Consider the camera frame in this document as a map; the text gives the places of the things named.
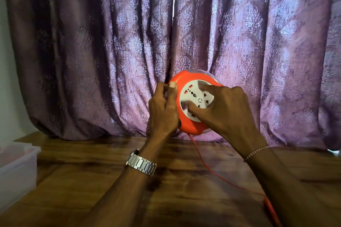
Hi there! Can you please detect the person's left hand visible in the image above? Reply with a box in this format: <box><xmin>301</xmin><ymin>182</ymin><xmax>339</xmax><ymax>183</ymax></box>
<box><xmin>147</xmin><ymin>82</ymin><xmax>180</xmax><ymax>142</ymax></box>

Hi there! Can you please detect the person's right hand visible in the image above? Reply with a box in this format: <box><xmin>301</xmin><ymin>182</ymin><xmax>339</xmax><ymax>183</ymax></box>
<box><xmin>188</xmin><ymin>84</ymin><xmax>259</xmax><ymax>147</ymax></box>

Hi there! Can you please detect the orange round extension cord reel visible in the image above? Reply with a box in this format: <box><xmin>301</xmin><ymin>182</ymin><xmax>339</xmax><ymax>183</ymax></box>
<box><xmin>168</xmin><ymin>69</ymin><xmax>224</xmax><ymax>136</ymax></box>

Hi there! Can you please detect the person's left forearm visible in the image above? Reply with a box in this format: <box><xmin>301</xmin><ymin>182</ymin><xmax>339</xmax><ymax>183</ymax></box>
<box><xmin>76</xmin><ymin>136</ymin><xmax>167</xmax><ymax>227</ymax></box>

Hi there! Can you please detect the person's right forearm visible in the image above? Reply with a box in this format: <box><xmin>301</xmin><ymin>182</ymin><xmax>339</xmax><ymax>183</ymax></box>
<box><xmin>234</xmin><ymin>132</ymin><xmax>341</xmax><ymax>227</ymax></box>

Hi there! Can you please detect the silver metal wristwatch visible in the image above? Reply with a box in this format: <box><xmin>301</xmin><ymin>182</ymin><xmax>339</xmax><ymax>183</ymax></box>
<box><xmin>125</xmin><ymin>149</ymin><xmax>157</xmax><ymax>177</ymax></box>

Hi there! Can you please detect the purple patterned curtain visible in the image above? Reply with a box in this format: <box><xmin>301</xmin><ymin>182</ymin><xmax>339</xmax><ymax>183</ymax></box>
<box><xmin>2</xmin><ymin>0</ymin><xmax>177</xmax><ymax>141</ymax></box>
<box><xmin>170</xmin><ymin>0</ymin><xmax>341</xmax><ymax>151</ymax></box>

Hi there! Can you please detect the translucent plastic storage box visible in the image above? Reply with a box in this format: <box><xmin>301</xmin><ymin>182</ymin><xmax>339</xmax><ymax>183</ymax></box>
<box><xmin>0</xmin><ymin>141</ymin><xmax>41</xmax><ymax>214</ymax></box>

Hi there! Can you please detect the silver chain bracelet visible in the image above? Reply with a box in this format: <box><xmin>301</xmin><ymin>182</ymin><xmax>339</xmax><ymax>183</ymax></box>
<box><xmin>243</xmin><ymin>145</ymin><xmax>270</xmax><ymax>162</ymax></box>

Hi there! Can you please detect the orange power cord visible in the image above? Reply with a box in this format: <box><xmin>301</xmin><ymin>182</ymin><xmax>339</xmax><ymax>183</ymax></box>
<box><xmin>188</xmin><ymin>134</ymin><xmax>282</xmax><ymax>227</ymax></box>

